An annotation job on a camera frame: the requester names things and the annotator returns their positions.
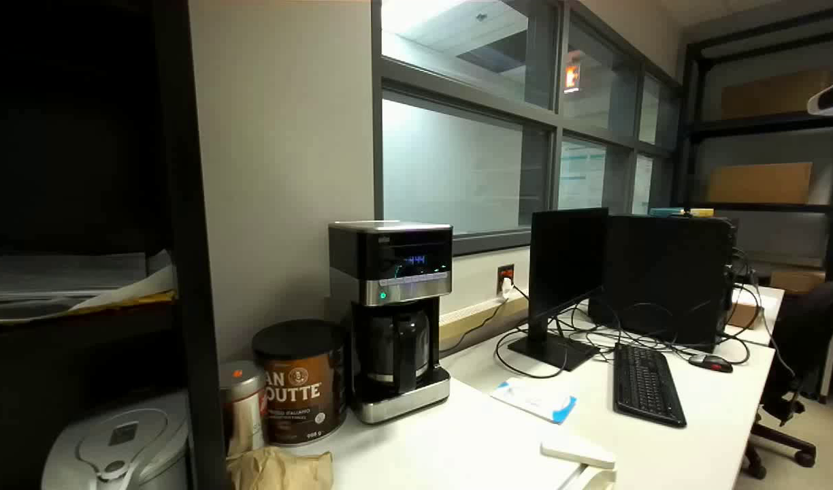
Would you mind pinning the black silver coffee maker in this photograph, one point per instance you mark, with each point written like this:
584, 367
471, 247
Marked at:
388, 282

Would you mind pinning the brown coffee can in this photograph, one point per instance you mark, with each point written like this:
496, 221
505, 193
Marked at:
302, 380

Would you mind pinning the near black computer monitor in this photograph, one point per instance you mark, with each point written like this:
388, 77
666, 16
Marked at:
568, 266

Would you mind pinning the black computer monitor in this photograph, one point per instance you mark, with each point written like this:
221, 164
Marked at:
568, 266
666, 278

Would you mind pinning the white blue paper packet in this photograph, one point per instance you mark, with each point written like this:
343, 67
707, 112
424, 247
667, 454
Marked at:
537, 399

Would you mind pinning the small silver tin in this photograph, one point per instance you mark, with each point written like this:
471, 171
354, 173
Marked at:
244, 389

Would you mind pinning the white flat object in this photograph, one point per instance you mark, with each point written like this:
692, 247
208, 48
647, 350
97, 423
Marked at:
579, 451

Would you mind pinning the far black computer monitor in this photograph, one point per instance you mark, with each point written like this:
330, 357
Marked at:
666, 278

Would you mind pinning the black keyboard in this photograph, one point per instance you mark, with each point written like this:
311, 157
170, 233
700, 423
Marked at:
644, 389

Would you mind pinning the brown paper bag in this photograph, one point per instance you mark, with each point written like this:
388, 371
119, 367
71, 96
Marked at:
278, 470

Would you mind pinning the black computer mouse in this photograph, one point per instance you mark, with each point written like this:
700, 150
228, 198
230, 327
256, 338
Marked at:
711, 363

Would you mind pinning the white rice cooker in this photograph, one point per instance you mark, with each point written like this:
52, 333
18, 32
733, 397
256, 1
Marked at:
135, 448

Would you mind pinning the dark metal shelving rack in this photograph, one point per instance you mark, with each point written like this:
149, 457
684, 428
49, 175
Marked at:
753, 153

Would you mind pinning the black shelving unit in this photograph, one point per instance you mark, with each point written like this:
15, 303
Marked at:
100, 153

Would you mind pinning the black office chair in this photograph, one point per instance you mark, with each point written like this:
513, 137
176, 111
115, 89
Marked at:
801, 335

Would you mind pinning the stack of papers on shelf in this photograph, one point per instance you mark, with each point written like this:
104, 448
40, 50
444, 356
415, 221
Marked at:
49, 288

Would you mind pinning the wall power outlet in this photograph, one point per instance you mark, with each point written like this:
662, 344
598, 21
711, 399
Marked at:
505, 278

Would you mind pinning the grey window frame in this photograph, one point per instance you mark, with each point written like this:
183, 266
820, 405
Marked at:
494, 111

